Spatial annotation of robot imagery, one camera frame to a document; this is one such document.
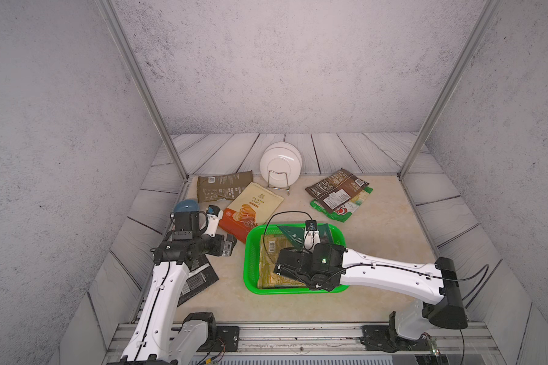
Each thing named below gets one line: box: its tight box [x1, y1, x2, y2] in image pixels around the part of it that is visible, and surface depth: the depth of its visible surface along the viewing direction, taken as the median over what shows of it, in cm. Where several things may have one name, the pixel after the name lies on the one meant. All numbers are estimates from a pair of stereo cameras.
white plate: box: [259, 141, 303, 188], surface depth 110 cm
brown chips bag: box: [305, 168, 370, 214], surface depth 117 cm
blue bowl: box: [173, 199, 201, 213], surface depth 107 cm
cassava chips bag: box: [218, 182, 285, 244], surface depth 109 cm
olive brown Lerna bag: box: [196, 170, 254, 204], surface depth 117 cm
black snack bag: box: [177, 253, 220, 308], surface depth 88 cm
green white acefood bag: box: [309, 186, 374, 223], surface depth 110 cm
